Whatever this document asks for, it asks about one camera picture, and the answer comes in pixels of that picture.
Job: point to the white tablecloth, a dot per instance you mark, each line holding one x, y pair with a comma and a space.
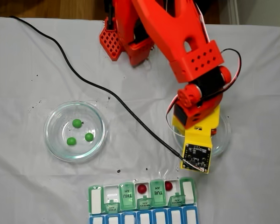
247, 186

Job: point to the green ball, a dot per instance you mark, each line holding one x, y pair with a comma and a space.
89, 137
76, 123
71, 141

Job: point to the red ball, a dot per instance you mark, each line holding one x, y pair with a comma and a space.
142, 188
168, 186

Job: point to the glass bowl for red balls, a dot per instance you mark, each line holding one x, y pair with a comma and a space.
220, 144

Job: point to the glass bowl with green balls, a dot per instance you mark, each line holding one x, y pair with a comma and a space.
58, 149

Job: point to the weekly pill organizer box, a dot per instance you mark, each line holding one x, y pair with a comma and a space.
158, 214

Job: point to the camera board on yellow mount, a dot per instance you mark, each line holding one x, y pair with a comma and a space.
196, 158

